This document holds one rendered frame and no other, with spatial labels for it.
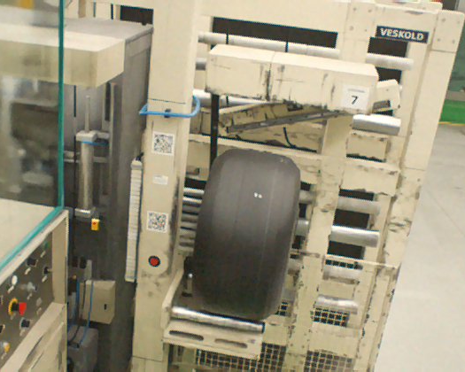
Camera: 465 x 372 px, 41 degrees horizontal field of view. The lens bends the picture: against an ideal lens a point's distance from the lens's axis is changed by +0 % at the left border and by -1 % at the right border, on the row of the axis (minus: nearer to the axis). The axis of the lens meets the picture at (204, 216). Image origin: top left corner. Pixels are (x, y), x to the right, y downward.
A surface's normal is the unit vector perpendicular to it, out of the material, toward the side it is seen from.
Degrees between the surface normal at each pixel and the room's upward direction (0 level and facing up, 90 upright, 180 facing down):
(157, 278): 90
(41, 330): 0
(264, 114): 90
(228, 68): 90
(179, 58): 90
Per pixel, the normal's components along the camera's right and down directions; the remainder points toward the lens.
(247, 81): -0.17, 0.39
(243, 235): -0.11, -0.01
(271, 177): 0.02, -0.66
